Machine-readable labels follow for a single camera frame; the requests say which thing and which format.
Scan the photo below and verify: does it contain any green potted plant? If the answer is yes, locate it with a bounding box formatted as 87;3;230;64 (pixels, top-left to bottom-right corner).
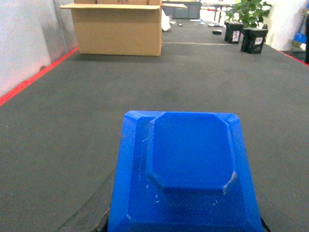
225;0;272;28

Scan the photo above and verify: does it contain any large cardboard box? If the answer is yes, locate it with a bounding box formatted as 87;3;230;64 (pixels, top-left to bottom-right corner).
59;0;186;57

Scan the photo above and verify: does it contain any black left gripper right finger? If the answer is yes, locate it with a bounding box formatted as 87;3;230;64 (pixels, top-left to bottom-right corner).
260;217;271;232

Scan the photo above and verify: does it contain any grey storage crate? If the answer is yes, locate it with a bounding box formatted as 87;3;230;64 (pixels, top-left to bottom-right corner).
162;0;202;19

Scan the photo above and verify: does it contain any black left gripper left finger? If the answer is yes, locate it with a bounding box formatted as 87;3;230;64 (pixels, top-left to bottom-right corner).
57;169;115;232

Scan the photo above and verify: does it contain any white foam sheet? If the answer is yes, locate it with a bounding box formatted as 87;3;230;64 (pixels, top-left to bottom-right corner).
161;10;171;32

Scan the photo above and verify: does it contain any black box near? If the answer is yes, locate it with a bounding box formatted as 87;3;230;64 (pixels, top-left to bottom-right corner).
241;28;268;54

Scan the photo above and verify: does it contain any black box far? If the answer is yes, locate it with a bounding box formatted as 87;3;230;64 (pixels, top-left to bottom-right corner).
224;21;244;44

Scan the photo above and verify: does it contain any black box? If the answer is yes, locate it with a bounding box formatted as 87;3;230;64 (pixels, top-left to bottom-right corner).
241;28;268;54
224;21;244;44

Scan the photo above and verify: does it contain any black tape roll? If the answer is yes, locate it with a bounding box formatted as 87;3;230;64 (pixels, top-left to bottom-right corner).
212;29;223;35

